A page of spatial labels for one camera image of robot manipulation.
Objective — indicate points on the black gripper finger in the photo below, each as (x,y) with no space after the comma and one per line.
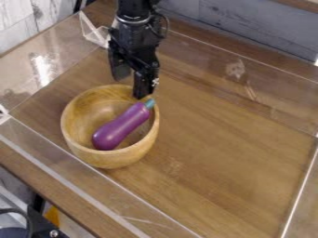
(120,67)
(146,80)

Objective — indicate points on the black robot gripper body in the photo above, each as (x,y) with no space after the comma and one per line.
(136,40)

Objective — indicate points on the purple toy eggplant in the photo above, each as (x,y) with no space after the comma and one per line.
(112,132)

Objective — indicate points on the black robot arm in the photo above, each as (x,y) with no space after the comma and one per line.
(136,11)

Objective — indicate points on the brown wooden bowl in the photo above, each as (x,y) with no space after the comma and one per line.
(88,111)

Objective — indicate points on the clear acrylic tray walls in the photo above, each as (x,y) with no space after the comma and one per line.
(231,172)

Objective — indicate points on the yellow object under table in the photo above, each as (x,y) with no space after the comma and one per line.
(51,214)

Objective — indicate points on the clear acrylic corner bracket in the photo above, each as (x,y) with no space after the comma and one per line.
(98,35)

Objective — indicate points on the black clamp mount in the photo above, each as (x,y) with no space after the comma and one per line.
(42,227)

